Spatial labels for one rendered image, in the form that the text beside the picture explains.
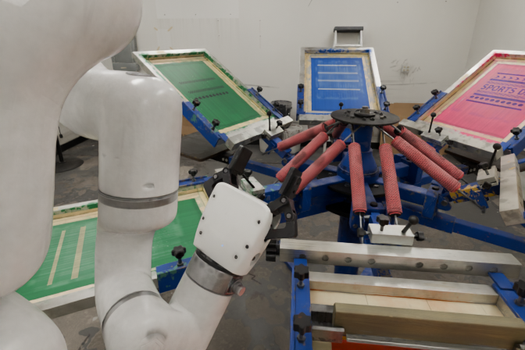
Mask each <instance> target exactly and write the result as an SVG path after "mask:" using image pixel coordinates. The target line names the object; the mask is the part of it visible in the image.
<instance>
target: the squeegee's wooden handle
mask: <svg viewBox="0 0 525 350"><path fill-rule="evenodd" d="M332 327H343V328H344V329H345V332H343V336H344V337H346V334H358V335H366V336H374V337H383V338H399V339H407V340H416V341H432V342H440V343H449V344H457V345H473V346H481V347H490V348H505V349H506V350H513V347H514V345H515V344H523V341H524V339H525V323H524V322H523V321H522V320H521V319H520V318H514V317H505V316H487V315H477V314H468V313H459V312H441V311H431V310H422V309H404V308H395V307H385V306H376V305H358V304H348V303H339V302H335V303H334V310H333V317H332Z"/></svg>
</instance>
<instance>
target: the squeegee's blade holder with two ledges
mask: <svg viewBox="0 0 525 350"><path fill-rule="evenodd" d="M346 341H347V342H355V343H364V344H372V345H388V346H396V347H404V348H420V349H428V350H506V349H505V348H490V347H481V346H473V345H457V344H449V343H440V342H432V341H416V340H407V339H399V338H390V337H374V336H366V335H358V334H346Z"/></svg>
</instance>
